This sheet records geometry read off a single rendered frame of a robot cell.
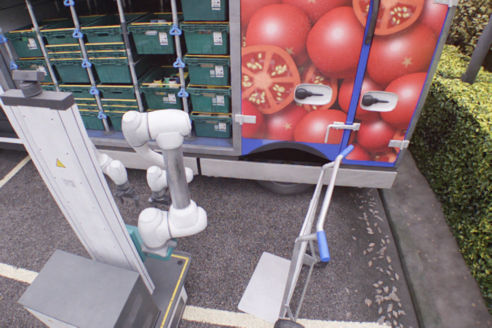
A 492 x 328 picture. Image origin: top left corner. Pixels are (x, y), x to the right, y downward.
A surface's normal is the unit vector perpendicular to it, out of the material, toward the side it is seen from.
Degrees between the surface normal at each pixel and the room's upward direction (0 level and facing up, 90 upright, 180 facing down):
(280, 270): 0
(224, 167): 90
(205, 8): 96
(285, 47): 90
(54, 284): 0
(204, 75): 96
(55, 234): 0
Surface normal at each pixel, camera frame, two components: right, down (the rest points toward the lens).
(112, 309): 0.00, -0.81
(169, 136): 0.27, 0.50
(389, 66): -0.12, 0.58
